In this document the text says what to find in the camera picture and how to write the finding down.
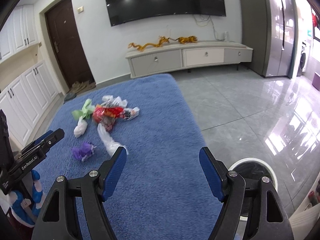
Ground golden dragon figurine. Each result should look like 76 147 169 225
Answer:
128 36 175 52

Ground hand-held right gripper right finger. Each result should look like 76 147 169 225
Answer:
199 146 294 240

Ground black wall television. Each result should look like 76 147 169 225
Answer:
102 0 227 27

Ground silver plastic wrapper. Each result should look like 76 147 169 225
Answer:
101 95 128 108

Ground dark red snack wrapper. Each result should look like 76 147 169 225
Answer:
100 119 117 132

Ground blue white patterned clothing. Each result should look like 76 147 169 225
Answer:
5 169 43 228

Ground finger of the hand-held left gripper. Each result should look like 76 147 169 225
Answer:
34 130 54 146
19 128 65 159

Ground white washing machine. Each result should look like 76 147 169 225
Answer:
297 42 312 77

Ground grey tall refrigerator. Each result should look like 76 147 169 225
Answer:
261 0 299 78

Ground purple wrapper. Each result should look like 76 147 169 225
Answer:
72 141 95 162

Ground long white plastic bag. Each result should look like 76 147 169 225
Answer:
97 124 129 157

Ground white television cabinet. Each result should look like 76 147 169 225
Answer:
125 41 253 78

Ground beige slippers pair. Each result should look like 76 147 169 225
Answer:
69 81 95 92

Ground white wall cupboards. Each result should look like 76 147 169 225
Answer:
0 4 39 63

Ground white round trash bin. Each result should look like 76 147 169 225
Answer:
229 157 278 222

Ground golden tiger figurine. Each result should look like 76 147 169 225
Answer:
175 36 199 44

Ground brown door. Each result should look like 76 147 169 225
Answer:
45 0 94 90

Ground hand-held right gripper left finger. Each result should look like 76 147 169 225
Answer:
31 146 128 240

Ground clear printed plastic bag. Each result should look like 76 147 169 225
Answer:
122 107 140 121

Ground white floor cupboards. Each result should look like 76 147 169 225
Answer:
0 60 59 145

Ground white television cables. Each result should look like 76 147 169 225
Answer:
192 14 224 41

